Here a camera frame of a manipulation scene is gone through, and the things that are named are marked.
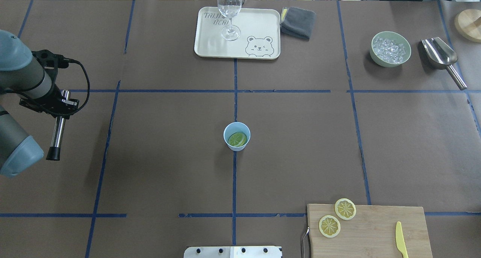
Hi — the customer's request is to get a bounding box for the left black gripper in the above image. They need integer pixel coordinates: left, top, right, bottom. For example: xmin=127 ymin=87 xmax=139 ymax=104
xmin=19 ymin=50 xmax=80 ymax=119

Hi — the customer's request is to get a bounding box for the steel muddler black tip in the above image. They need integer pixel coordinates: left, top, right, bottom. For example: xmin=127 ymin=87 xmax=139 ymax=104
xmin=46 ymin=90 xmax=71 ymax=161

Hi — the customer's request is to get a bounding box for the yellow lemon slice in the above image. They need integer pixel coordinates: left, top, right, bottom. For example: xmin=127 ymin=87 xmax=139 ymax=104
xmin=227 ymin=132 xmax=248 ymax=147

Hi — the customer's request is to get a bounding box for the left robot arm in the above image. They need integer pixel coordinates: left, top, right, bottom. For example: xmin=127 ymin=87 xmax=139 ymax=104
xmin=0 ymin=30 xmax=83 ymax=178

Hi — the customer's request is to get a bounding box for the light blue plastic cup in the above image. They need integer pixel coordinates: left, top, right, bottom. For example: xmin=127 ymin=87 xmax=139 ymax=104
xmin=223 ymin=122 xmax=251 ymax=152

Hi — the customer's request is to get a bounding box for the lemon slice on board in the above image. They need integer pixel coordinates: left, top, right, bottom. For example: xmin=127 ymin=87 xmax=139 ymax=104
xmin=334 ymin=198 xmax=356 ymax=220
xmin=318 ymin=215 xmax=341 ymax=238

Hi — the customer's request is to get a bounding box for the clear wine glass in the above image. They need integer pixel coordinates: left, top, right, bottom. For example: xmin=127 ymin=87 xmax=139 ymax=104
xmin=218 ymin=0 xmax=242 ymax=41

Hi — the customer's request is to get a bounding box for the cream bear tray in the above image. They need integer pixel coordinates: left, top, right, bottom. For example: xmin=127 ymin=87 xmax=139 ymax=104
xmin=194 ymin=7 xmax=281 ymax=60

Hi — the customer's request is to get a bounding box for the grey folded cloth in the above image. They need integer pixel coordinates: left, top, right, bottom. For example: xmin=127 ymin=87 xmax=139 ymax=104
xmin=280 ymin=7 xmax=316 ymax=40

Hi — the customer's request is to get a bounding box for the green bowl with ice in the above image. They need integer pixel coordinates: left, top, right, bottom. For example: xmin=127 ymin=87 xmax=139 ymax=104
xmin=369 ymin=32 xmax=411 ymax=67

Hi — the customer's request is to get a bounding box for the wooden cutting board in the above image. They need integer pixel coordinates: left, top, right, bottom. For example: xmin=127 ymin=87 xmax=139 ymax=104
xmin=306 ymin=204 xmax=433 ymax=258

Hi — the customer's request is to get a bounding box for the yellow plastic knife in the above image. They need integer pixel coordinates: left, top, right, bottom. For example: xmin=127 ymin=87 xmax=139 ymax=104
xmin=395 ymin=222 xmax=409 ymax=258

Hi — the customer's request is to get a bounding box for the steel ice scoop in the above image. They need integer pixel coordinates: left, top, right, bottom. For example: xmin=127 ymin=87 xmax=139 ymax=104
xmin=421 ymin=37 xmax=467 ymax=91

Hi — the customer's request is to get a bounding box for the wooden round stand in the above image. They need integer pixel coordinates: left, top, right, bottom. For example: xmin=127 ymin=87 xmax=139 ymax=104
xmin=455 ymin=9 xmax=481 ymax=44

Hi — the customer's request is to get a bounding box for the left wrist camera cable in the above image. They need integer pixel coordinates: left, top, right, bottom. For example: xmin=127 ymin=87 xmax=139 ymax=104
xmin=62 ymin=57 xmax=91 ymax=112

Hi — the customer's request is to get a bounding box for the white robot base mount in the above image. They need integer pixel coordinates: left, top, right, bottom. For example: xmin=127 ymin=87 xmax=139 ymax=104
xmin=183 ymin=246 xmax=283 ymax=258

